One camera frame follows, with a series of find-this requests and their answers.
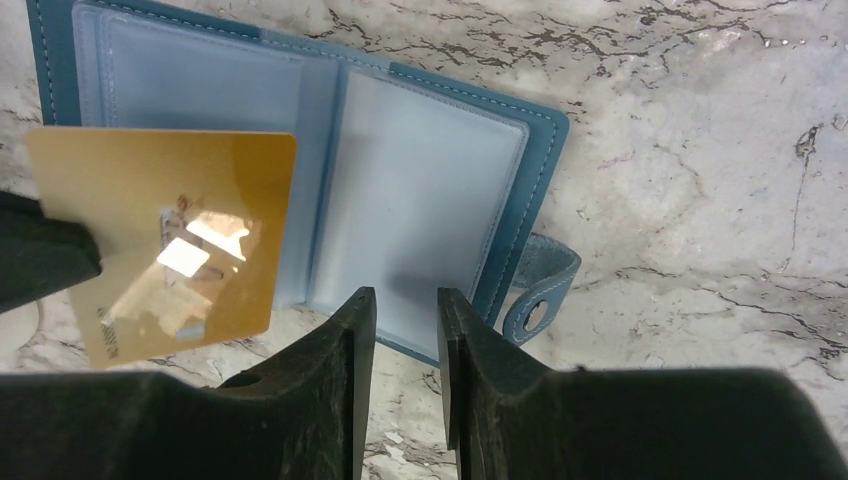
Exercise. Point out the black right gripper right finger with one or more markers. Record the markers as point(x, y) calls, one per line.
point(509, 416)

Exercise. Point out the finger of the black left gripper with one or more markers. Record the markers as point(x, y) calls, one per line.
point(41, 256)

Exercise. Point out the blue leather card holder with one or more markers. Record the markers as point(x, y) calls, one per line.
point(406, 180)

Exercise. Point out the gold credit card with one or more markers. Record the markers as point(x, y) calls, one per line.
point(189, 227)

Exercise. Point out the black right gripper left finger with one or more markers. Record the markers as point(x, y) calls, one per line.
point(299, 414)

